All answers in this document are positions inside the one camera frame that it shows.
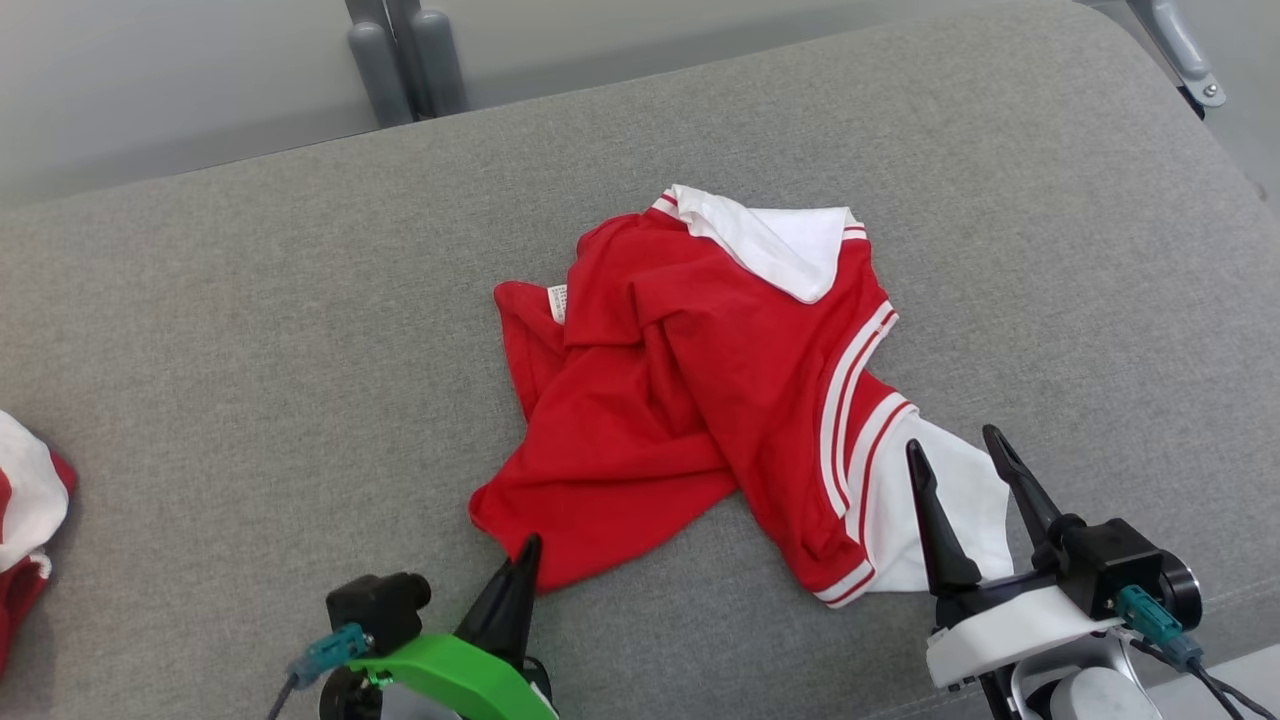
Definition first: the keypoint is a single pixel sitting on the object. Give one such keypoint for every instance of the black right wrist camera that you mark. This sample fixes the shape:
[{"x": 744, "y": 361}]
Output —
[{"x": 1110, "y": 560}]

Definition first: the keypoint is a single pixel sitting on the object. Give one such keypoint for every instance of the red shorts with white stripes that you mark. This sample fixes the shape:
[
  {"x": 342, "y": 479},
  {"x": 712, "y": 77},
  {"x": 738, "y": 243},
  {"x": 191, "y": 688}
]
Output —
[{"x": 25, "y": 500}]

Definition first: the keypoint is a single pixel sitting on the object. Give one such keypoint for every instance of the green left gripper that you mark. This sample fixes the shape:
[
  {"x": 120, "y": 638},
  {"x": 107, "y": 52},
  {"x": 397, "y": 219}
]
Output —
[{"x": 470, "y": 675}]

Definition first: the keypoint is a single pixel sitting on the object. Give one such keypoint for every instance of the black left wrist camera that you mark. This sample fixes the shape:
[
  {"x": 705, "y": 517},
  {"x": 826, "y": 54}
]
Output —
[{"x": 375, "y": 610}]

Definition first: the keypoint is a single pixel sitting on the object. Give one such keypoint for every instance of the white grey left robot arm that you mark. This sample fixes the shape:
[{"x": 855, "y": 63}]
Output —
[{"x": 420, "y": 710}]

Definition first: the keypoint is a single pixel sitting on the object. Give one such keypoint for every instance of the grey metal bracket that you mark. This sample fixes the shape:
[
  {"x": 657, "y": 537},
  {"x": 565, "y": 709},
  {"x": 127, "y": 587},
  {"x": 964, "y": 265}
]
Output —
[{"x": 1180, "y": 45}]

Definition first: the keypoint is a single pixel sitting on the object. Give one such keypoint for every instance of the red shirt with white sleeves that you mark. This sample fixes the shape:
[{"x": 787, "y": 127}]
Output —
[{"x": 650, "y": 420}]

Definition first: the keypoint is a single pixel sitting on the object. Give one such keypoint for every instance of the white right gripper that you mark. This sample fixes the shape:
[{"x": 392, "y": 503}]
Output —
[{"x": 1010, "y": 625}]

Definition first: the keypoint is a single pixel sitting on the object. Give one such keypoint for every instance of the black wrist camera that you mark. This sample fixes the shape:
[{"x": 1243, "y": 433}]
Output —
[
  {"x": 1110, "y": 560},
  {"x": 375, "y": 610}
]

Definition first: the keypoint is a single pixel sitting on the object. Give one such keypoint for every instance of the grey metal post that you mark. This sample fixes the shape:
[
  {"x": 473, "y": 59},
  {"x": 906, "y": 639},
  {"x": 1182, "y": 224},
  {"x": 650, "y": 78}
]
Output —
[
  {"x": 440, "y": 60},
  {"x": 380, "y": 75}
]

